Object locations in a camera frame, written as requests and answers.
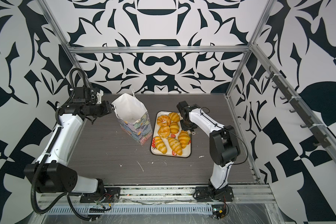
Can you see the small croissant middle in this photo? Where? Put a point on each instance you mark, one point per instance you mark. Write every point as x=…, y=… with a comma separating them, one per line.
x=174, y=128

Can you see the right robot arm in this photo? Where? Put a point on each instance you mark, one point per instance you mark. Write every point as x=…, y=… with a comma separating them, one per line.
x=223, y=143

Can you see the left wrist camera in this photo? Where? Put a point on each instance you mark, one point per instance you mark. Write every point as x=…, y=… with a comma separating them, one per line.
x=99, y=94

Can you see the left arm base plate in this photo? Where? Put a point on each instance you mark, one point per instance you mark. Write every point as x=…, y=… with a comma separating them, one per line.
x=108, y=195

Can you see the white strawberry tray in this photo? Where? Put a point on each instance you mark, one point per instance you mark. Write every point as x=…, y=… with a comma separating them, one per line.
x=186, y=151

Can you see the small circuit board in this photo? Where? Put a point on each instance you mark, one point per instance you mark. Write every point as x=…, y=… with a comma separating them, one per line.
x=220, y=212

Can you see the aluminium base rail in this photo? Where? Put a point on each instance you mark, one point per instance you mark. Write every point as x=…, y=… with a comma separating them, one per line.
x=243, y=193

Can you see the ring-shaped bread top left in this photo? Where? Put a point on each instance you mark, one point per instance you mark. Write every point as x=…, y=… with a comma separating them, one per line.
x=163, y=120

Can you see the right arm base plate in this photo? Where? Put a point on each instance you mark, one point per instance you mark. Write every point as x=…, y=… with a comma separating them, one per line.
x=209, y=194

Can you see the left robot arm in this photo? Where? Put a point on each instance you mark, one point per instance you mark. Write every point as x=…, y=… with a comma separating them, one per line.
x=50, y=173

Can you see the round bread middle left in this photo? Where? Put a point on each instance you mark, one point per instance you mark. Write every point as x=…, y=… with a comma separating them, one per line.
x=164, y=132

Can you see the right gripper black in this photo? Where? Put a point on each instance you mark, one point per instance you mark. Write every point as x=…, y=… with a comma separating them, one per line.
x=184, y=128

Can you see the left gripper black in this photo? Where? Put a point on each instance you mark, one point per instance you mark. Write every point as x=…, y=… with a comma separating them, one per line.
x=106, y=106

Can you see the white floral paper bag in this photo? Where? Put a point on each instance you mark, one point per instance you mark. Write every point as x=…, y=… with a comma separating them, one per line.
x=133, y=117

